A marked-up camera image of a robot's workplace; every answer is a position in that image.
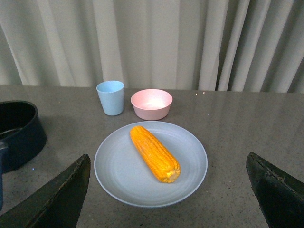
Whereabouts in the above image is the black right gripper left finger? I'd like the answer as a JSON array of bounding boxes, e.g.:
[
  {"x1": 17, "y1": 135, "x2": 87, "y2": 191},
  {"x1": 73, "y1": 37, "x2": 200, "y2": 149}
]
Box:
[{"x1": 0, "y1": 154, "x2": 91, "y2": 228}]

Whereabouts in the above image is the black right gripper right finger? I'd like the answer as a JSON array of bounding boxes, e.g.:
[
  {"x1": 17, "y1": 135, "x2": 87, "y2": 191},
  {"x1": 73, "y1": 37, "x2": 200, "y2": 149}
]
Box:
[{"x1": 246, "y1": 152, "x2": 304, "y2": 228}]

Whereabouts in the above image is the yellow corn cob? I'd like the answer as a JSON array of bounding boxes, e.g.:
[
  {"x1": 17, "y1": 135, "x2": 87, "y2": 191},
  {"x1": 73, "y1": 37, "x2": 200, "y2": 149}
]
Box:
[{"x1": 130, "y1": 126, "x2": 181, "y2": 183}]

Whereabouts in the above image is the light blue plate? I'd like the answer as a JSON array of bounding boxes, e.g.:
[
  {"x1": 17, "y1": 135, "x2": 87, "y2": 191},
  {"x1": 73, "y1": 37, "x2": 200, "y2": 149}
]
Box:
[{"x1": 94, "y1": 121, "x2": 208, "y2": 208}]

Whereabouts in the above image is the dark blue saucepan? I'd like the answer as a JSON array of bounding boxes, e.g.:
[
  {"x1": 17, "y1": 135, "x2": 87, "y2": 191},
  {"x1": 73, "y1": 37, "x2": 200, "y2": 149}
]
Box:
[{"x1": 0, "y1": 101, "x2": 47, "y2": 207}]

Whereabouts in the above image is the light blue cup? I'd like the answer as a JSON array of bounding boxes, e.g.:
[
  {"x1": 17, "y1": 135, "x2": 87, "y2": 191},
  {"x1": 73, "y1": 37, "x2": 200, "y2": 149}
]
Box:
[{"x1": 96, "y1": 80, "x2": 124, "y2": 116}]

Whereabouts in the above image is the pink bowl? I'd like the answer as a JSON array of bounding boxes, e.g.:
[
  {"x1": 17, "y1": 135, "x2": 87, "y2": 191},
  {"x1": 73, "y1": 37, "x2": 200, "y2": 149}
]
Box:
[{"x1": 131, "y1": 89, "x2": 173, "y2": 121}]

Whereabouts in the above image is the white curtain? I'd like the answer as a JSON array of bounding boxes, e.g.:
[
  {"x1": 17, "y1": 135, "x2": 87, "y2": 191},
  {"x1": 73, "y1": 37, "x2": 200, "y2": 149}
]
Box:
[{"x1": 0, "y1": 0, "x2": 304, "y2": 93}]

